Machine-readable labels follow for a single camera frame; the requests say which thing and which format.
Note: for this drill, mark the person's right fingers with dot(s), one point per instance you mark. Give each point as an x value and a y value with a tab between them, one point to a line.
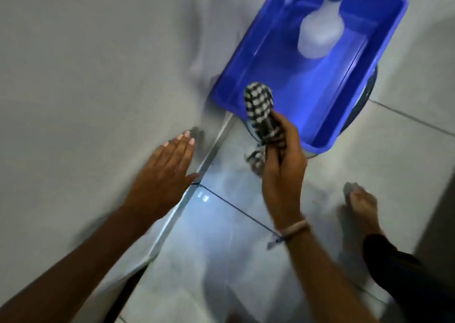
286	134

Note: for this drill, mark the person's right forearm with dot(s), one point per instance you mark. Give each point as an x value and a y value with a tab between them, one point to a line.
327	283

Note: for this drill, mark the black and white checkered cloth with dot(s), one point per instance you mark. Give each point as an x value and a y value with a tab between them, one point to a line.
262	120

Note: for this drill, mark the dark round stool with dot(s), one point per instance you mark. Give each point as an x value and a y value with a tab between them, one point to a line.
360	102

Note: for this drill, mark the person's right foot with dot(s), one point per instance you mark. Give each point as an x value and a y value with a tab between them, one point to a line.
362	209

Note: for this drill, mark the blue plastic tub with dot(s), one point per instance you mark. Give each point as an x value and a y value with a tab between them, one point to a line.
312	67

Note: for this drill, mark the white thread wristband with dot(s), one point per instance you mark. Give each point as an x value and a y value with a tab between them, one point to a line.
293	231

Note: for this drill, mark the person's left thumb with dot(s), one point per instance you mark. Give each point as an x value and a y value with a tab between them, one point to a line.
192	179

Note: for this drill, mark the person's right hand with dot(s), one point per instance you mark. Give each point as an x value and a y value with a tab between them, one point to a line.
282	177

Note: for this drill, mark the white spray bottle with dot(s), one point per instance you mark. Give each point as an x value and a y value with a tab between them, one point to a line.
321	28

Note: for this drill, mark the person's left hand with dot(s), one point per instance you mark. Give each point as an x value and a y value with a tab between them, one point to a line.
160	180

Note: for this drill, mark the person's left forearm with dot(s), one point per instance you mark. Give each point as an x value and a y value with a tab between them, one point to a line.
71	266

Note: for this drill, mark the person's black trouser leg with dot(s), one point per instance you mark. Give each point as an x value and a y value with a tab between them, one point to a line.
408	280

